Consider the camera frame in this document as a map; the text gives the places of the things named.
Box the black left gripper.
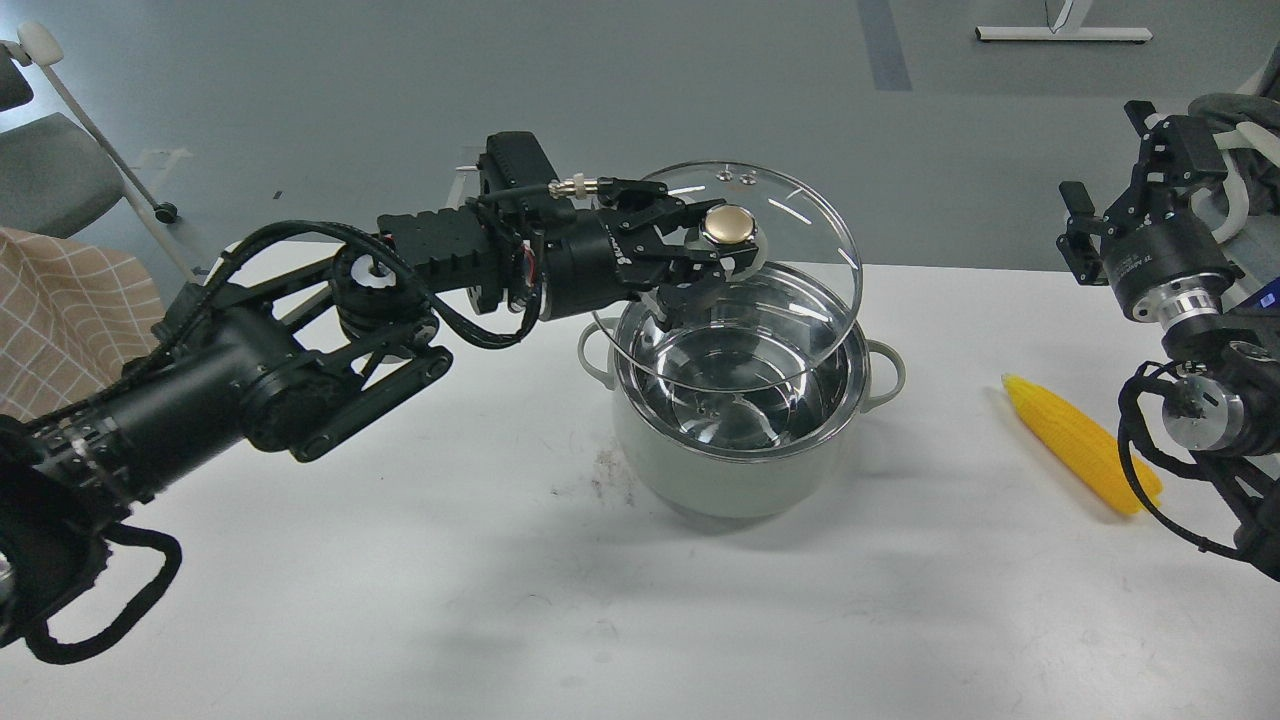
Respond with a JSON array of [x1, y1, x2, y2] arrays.
[[527, 178, 762, 331]]

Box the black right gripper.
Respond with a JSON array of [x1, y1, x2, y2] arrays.
[[1057, 100, 1235, 323]]

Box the glass pot lid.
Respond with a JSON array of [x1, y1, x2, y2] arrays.
[[591, 160, 861, 393]]

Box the yellow corn cob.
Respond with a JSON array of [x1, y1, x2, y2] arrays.
[[1001, 374, 1146, 515]]

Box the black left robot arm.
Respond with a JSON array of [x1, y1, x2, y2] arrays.
[[1, 131, 765, 665]]

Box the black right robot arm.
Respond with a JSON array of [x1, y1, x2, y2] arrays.
[[1056, 100, 1279, 578]]

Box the grey green cooking pot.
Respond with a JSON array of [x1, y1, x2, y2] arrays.
[[577, 322, 906, 521]]

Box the grey chair at right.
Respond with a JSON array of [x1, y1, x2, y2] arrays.
[[1188, 47, 1279, 307]]

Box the white desk foot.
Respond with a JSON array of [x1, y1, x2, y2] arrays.
[[974, 1, 1155, 44]]

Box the beige checked cloth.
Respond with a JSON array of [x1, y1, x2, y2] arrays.
[[1, 228, 165, 421]]

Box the grey office chair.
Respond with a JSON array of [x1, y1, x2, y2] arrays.
[[1, 22, 205, 282]]

